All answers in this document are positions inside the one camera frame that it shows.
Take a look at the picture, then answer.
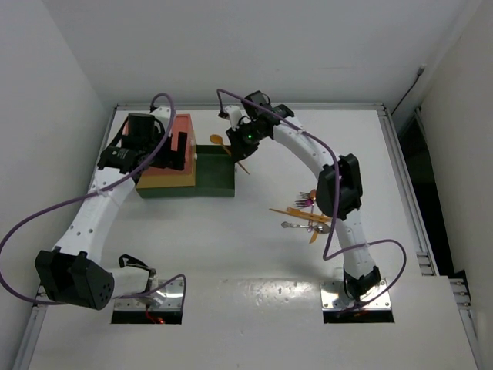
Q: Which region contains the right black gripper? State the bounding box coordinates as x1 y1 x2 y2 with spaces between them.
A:
226 122 267 163

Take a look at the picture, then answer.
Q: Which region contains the orange plastic spoon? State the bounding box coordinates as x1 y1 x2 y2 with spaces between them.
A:
210 134 250 175

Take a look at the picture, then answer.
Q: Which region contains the green bottom drawer box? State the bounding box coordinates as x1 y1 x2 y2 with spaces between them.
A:
136 145 235 199

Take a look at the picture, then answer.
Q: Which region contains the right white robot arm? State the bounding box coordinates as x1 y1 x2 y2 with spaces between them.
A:
219 91 381 302

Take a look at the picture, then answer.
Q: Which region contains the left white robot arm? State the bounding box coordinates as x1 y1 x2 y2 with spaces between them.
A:
35 106 173 310

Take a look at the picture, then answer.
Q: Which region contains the pink metallic fork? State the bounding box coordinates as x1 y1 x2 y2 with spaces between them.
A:
294 199 314 209

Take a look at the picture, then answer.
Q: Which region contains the silver metal spoon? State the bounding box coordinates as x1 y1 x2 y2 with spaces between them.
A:
281 221 312 232

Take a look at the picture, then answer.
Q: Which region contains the orange plastic knife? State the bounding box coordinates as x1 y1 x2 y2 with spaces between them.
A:
309 222 330 244

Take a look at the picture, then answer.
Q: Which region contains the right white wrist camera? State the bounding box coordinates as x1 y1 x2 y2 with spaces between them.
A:
219 105 243 130

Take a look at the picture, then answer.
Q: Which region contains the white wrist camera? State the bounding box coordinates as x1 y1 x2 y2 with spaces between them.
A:
219 105 243 130
150 106 176 128

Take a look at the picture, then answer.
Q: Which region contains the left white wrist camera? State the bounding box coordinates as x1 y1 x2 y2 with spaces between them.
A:
150 106 176 128

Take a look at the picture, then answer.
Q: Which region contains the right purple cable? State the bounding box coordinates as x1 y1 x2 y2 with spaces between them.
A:
216 88 408 310

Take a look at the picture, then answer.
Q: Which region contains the purple cable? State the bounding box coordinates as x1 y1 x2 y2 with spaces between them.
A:
0 92 188 305
216 88 408 310

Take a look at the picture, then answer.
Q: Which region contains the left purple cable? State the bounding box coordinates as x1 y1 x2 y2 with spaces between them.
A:
0 92 188 305

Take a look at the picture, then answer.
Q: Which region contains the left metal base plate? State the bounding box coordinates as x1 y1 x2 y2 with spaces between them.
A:
113 276 186 312

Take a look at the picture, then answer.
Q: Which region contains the metal base plate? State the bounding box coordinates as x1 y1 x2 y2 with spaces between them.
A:
113 276 186 312
320 279 391 312

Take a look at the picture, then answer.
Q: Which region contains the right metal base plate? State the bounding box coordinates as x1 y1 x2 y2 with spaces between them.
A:
320 279 391 312

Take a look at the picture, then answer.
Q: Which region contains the black wall cable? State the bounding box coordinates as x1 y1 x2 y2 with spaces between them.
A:
390 64 427 116

